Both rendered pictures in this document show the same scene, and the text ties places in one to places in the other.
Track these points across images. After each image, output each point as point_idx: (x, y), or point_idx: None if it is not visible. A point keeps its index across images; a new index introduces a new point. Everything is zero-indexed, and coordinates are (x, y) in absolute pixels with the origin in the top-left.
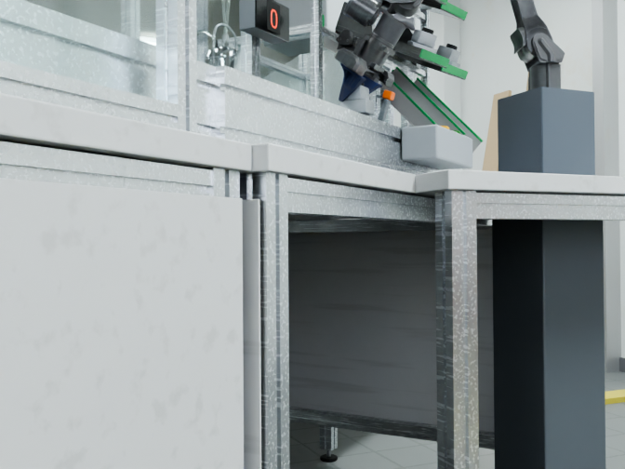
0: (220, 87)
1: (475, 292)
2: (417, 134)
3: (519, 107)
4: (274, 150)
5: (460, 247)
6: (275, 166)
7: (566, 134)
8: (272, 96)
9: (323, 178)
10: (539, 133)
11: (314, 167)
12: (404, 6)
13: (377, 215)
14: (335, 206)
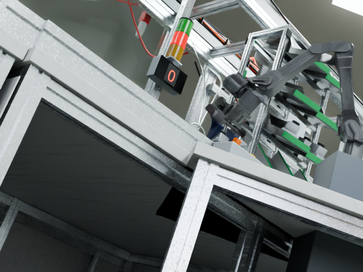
0: (42, 30)
1: (195, 235)
2: (220, 146)
3: (324, 166)
4: (40, 52)
5: (194, 198)
6: (37, 61)
7: (353, 189)
8: (83, 55)
9: (81, 94)
10: (329, 182)
11: (75, 83)
12: (261, 87)
13: (138, 156)
14: (93, 122)
